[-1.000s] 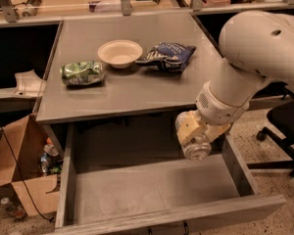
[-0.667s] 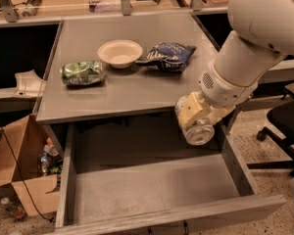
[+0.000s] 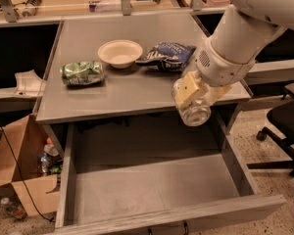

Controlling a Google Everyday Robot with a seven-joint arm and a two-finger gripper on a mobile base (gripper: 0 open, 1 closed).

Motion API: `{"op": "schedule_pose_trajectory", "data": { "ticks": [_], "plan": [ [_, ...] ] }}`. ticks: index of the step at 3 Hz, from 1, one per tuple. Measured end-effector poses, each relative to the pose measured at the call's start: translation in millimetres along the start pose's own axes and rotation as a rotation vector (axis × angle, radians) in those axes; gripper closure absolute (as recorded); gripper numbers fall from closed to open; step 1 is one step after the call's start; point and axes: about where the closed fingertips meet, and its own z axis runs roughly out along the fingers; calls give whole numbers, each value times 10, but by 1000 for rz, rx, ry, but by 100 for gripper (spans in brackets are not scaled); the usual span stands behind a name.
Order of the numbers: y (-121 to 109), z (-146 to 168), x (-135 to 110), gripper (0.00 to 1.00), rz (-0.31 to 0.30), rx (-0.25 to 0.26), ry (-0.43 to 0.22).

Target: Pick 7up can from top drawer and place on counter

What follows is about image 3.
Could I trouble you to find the grey open drawer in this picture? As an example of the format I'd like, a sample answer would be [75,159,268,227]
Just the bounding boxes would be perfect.
[55,112,285,235]

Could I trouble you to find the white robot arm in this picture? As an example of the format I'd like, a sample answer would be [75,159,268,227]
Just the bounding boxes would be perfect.
[174,0,294,109]

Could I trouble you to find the plastic bottle on floor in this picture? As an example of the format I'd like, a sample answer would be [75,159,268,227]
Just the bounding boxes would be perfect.
[0,197,26,220]

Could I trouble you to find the blue chip bag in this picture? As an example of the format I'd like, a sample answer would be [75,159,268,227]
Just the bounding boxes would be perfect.
[135,42,196,72]

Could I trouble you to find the black office chair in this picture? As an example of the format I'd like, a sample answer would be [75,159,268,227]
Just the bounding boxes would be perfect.
[248,82,294,177]

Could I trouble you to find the black cable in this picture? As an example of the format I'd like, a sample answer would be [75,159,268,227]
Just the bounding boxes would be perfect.
[0,103,56,223]

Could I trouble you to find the green chip bag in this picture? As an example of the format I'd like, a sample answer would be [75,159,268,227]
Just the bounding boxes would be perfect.
[60,61,105,86]

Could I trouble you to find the bottles in cardboard box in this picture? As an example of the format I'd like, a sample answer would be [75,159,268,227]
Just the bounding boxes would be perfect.
[39,138,63,176]

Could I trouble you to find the grey bracket left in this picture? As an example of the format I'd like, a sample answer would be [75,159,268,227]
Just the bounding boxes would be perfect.
[14,70,46,98]

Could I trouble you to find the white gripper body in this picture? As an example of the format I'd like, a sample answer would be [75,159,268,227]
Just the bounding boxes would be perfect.
[195,38,255,87]

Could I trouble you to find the white paper bowl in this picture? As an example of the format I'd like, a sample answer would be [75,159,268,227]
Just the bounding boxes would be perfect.
[98,40,143,69]

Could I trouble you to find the brown cardboard box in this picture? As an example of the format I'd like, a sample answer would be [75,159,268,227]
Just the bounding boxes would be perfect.
[0,115,59,216]

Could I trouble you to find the grey counter cabinet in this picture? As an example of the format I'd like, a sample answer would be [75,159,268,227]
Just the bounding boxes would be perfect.
[32,12,253,149]

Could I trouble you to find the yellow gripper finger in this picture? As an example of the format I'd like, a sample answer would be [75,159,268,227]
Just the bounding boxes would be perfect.
[174,71,208,109]
[205,85,231,104]

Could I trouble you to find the grey metal post left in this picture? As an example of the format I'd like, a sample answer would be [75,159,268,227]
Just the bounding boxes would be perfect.
[0,0,19,23]

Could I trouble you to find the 7up soda can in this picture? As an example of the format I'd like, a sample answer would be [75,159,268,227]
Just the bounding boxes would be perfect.
[172,85,211,126]

